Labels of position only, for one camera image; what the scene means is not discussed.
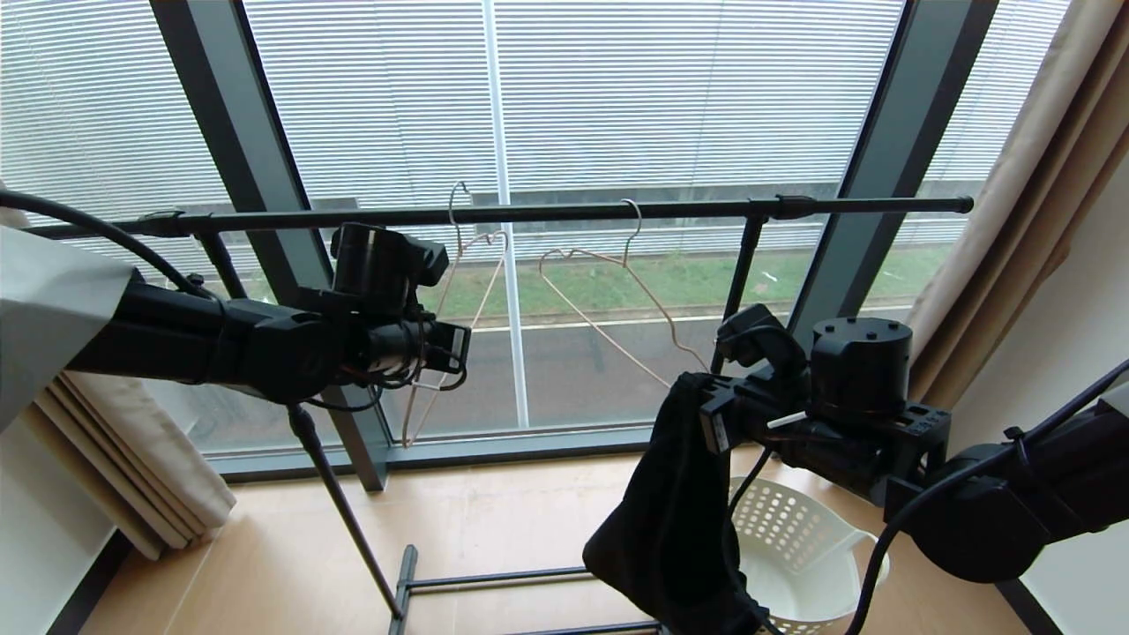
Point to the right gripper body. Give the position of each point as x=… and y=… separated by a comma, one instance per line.
x=820, y=450

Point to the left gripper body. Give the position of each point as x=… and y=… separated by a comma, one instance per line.
x=406, y=348

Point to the pink clothes hanger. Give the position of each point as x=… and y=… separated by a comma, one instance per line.
x=609, y=329
x=490, y=291

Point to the black shorts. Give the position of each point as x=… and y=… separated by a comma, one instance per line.
x=661, y=529

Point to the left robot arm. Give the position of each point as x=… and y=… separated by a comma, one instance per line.
x=176, y=335

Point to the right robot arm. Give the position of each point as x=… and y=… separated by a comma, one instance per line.
x=997, y=511

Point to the white laundry basket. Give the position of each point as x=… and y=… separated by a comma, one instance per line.
x=811, y=582

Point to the black clothes rack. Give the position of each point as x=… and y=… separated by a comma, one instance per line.
x=573, y=212

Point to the beige curtain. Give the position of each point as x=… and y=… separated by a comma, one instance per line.
x=1041, y=176
x=132, y=459

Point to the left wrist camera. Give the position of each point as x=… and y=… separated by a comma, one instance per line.
x=430, y=265

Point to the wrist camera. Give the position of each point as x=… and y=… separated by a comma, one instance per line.
x=758, y=339
x=430, y=265

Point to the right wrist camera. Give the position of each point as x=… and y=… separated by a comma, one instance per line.
x=758, y=339

